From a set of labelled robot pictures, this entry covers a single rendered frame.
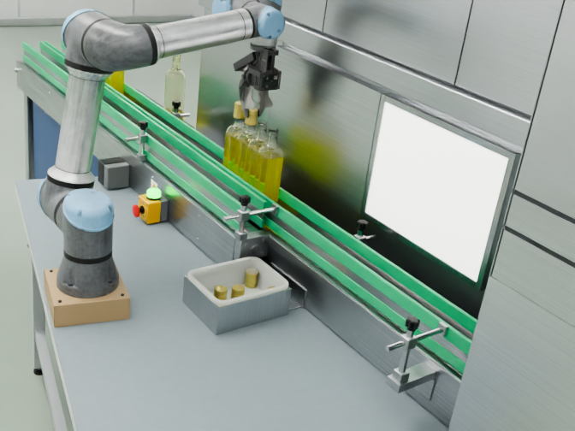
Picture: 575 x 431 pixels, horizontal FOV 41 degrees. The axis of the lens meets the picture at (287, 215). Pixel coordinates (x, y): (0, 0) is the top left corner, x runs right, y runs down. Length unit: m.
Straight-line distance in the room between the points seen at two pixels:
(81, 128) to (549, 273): 1.16
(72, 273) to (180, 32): 0.63
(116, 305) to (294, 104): 0.78
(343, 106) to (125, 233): 0.77
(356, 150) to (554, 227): 0.92
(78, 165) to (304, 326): 0.69
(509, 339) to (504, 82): 0.63
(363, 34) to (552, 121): 0.94
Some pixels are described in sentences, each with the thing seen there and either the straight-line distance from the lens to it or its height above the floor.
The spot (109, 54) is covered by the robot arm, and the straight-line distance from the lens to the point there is 1.81.
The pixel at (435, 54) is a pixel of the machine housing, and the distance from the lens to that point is 1.90.
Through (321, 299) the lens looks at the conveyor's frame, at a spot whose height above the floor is 0.81.
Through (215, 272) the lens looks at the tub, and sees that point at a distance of 2.06.
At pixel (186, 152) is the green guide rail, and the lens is 2.49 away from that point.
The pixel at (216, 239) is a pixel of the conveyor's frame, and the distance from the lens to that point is 2.21.
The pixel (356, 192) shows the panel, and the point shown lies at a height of 1.03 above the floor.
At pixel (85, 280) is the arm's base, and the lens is 1.94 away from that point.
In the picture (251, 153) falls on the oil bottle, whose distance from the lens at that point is 2.23.
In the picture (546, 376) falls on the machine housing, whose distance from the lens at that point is 1.35.
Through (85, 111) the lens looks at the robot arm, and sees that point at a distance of 1.94.
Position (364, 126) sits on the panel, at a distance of 2.05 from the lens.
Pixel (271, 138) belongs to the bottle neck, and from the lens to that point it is 2.16.
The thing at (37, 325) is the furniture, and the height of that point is 0.22.
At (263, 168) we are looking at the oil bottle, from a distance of 2.18.
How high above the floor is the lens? 1.85
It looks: 25 degrees down
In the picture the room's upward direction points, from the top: 8 degrees clockwise
